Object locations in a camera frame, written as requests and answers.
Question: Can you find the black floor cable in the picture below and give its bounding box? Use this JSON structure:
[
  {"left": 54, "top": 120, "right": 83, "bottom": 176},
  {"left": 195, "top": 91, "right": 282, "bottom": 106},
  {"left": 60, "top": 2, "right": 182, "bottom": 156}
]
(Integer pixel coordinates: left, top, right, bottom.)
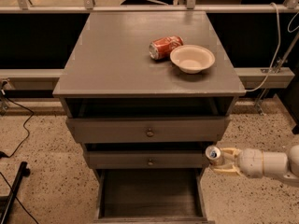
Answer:
[{"left": 0, "top": 81, "right": 41, "bottom": 224}]

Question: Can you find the grey top drawer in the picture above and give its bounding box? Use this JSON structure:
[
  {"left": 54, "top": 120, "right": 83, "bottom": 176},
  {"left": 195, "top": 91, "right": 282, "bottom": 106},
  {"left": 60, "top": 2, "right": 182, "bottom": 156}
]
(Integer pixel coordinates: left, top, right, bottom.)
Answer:
[{"left": 66, "top": 117, "right": 230, "bottom": 143}]

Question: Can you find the crushed red cola can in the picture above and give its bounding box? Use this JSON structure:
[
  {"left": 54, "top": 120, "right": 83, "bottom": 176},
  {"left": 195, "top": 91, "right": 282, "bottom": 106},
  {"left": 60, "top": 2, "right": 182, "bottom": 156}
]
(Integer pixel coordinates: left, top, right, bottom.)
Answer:
[{"left": 149, "top": 35, "right": 183, "bottom": 60}]

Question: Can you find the beige paper bowl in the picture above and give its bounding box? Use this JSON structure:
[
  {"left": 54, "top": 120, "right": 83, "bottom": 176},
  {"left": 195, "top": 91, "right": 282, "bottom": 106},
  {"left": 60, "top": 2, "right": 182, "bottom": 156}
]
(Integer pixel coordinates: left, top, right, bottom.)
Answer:
[{"left": 170, "top": 45, "right": 215, "bottom": 74}]

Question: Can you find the crushed silver redbull can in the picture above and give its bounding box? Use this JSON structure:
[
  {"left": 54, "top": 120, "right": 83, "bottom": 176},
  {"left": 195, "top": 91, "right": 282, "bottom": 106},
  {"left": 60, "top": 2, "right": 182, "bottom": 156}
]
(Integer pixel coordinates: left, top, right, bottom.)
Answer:
[{"left": 205, "top": 146, "right": 224, "bottom": 166}]

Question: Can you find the brass top drawer knob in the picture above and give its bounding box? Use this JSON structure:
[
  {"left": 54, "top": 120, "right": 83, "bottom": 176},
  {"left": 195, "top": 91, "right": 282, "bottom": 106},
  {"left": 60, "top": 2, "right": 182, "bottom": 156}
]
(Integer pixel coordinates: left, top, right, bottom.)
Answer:
[{"left": 146, "top": 128, "right": 154, "bottom": 137}]

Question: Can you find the black stand leg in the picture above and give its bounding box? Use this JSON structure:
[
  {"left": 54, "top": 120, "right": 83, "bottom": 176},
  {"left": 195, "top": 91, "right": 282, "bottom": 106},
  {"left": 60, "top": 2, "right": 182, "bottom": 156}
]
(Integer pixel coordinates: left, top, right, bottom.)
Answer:
[{"left": 0, "top": 161, "right": 30, "bottom": 224}]

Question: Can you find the metal window railing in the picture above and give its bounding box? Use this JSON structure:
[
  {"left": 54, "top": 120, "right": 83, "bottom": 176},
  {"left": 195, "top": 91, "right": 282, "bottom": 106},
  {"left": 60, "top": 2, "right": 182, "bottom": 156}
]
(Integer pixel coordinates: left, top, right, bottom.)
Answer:
[{"left": 0, "top": 0, "right": 299, "bottom": 15}]

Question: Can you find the grey wooden drawer cabinet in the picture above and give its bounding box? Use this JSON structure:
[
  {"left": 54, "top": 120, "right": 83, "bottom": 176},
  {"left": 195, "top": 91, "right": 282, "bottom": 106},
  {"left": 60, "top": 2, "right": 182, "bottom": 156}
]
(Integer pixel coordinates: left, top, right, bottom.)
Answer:
[{"left": 52, "top": 10, "right": 247, "bottom": 224}]

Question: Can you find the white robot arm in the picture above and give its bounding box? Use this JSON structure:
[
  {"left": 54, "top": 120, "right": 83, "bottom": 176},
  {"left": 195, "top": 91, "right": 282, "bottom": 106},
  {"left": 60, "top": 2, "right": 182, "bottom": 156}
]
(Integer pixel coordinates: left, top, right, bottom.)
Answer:
[{"left": 206, "top": 146, "right": 299, "bottom": 187}]

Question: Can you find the white cable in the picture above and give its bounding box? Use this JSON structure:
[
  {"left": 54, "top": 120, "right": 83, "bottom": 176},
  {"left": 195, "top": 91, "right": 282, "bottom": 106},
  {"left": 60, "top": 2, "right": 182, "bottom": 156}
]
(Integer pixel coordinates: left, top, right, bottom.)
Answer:
[{"left": 245, "top": 2, "right": 299, "bottom": 93}]

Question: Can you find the grey middle drawer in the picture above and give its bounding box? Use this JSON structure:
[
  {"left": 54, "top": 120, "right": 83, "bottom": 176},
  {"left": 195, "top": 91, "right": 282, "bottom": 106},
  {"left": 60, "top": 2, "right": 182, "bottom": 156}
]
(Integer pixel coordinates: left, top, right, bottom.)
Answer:
[{"left": 83, "top": 150, "right": 209, "bottom": 169}]

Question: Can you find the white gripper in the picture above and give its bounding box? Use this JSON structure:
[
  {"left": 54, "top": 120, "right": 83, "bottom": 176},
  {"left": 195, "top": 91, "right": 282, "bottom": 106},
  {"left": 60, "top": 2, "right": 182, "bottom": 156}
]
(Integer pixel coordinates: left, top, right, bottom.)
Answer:
[{"left": 211, "top": 147, "right": 263, "bottom": 178}]

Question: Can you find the grey open bottom drawer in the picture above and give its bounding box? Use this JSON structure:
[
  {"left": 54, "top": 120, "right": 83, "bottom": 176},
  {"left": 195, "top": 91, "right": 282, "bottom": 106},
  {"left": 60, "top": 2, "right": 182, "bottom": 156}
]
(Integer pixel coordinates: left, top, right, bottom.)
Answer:
[{"left": 95, "top": 169, "right": 208, "bottom": 224}]

